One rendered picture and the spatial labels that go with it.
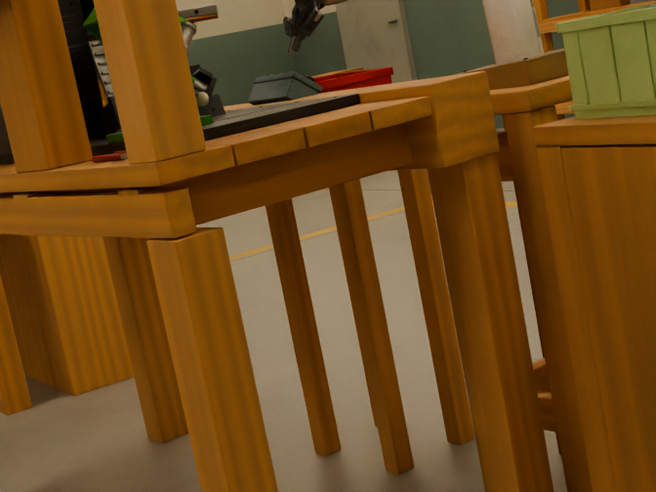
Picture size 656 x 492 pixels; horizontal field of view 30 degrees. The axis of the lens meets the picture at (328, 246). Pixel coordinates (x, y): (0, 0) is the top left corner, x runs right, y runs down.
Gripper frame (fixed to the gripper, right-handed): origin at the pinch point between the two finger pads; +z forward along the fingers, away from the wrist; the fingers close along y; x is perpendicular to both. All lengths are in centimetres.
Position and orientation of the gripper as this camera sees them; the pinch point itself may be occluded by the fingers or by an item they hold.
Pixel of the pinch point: (294, 46)
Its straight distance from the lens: 273.1
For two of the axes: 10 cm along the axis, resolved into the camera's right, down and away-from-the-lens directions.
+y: 6.0, 0.2, -8.0
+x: 7.5, 3.5, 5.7
